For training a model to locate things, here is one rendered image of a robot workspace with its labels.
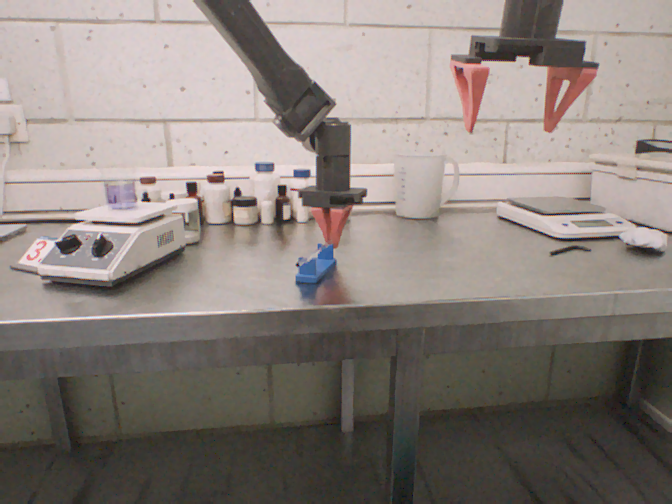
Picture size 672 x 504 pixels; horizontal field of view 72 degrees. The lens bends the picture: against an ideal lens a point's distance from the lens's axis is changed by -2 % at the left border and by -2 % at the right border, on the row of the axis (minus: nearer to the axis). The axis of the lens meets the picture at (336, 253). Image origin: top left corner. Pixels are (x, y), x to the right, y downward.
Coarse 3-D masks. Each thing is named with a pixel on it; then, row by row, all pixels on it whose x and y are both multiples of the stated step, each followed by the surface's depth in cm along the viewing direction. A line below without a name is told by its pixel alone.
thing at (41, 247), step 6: (42, 240) 78; (48, 240) 77; (36, 246) 77; (42, 246) 77; (48, 246) 76; (30, 252) 77; (36, 252) 76; (42, 252) 76; (24, 258) 76; (30, 258) 76; (36, 258) 75; (42, 258) 75
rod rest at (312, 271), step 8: (328, 248) 75; (320, 256) 76; (328, 256) 75; (304, 264) 68; (312, 264) 68; (320, 264) 73; (328, 264) 73; (336, 264) 76; (304, 272) 68; (312, 272) 68; (320, 272) 69; (296, 280) 68; (304, 280) 68; (312, 280) 67
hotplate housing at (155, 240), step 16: (80, 224) 74; (96, 224) 74; (112, 224) 73; (128, 224) 73; (144, 224) 73; (160, 224) 76; (176, 224) 80; (128, 240) 68; (144, 240) 71; (160, 240) 75; (176, 240) 80; (128, 256) 68; (144, 256) 72; (160, 256) 76; (48, 272) 67; (64, 272) 66; (80, 272) 66; (96, 272) 65; (112, 272) 65; (128, 272) 68
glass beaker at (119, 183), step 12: (108, 168) 72; (120, 168) 72; (132, 168) 74; (108, 180) 73; (120, 180) 73; (132, 180) 74; (108, 192) 73; (120, 192) 73; (132, 192) 75; (108, 204) 74; (120, 204) 74; (132, 204) 75
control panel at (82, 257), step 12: (84, 240) 70; (120, 240) 69; (60, 252) 68; (84, 252) 68; (48, 264) 67; (60, 264) 67; (72, 264) 66; (84, 264) 66; (96, 264) 66; (108, 264) 65
